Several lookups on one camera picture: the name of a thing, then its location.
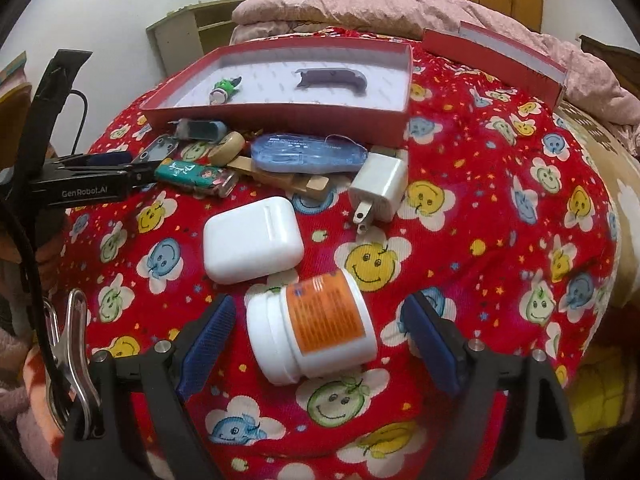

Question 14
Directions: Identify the hexagonal hand mirror blue handle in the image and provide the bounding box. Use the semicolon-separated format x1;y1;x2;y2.
132;117;228;176

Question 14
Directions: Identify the white earbud case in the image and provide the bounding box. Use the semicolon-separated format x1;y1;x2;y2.
202;196;306;285

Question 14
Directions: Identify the white jar orange label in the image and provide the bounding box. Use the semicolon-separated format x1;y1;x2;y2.
246;268;378;386

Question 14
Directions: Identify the beige printed bedsheet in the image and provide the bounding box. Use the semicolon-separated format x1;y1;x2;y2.
555;100;640;441

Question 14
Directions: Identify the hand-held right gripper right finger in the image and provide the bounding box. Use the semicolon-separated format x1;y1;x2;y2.
400;290;586;480

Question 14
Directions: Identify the wooden block piece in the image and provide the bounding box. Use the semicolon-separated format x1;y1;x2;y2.
227;156;333;201

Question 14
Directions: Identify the thin black cable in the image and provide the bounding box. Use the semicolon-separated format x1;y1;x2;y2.
65;89;90;157

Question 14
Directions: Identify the red cardboard box lid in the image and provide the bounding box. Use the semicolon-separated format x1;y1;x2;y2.
421;21;568;108

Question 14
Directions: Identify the pale green wooden shelf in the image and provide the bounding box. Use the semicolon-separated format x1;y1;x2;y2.
146;0;248;78

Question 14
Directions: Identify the small green toy figure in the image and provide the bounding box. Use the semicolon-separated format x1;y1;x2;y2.
209;76;243;106

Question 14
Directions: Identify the round beige wooden disc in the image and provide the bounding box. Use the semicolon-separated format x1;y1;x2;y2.
207;131;247;166

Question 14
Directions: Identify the metal spring clamp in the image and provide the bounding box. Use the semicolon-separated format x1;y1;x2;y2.
42;287;103;436

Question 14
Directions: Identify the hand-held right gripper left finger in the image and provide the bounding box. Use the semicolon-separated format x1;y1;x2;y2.
57;294;237;480

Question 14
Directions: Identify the thick black cable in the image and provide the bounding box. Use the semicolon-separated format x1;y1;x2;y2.
0;200;66;411

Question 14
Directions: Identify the pink fleece cloth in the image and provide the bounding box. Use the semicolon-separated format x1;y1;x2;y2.
0;330;71;480

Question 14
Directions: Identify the white charger plug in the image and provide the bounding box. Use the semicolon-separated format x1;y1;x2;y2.
348;146;408;233

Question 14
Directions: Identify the teal candy tube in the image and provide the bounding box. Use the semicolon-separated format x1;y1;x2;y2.
154;159;238;197

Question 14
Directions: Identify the pink quilt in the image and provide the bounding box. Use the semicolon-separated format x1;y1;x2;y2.
230;0;640;156

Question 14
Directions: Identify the dark wooden headboard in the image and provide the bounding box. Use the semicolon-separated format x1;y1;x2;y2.
579;34;640;91

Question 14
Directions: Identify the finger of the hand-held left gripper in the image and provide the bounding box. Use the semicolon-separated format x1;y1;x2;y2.
117;160;155;196
55;152;135;171

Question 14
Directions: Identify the red smiley flower blanket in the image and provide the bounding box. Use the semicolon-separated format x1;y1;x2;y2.
65;27;621;480

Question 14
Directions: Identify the grey plastic curved object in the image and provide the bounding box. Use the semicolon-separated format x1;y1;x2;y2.
294;66;368;95

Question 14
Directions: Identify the red cardboard box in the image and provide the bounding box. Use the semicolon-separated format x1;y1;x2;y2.
137;40;415;147

